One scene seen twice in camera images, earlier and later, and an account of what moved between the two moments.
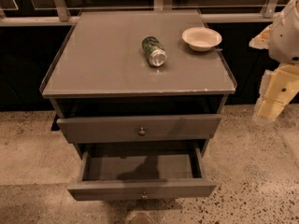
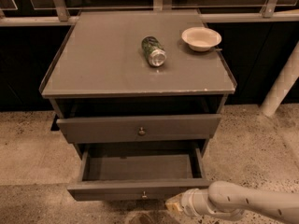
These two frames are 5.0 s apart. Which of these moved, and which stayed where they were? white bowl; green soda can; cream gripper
Moved: cream gripper
Stayed: white bowl; green soda can
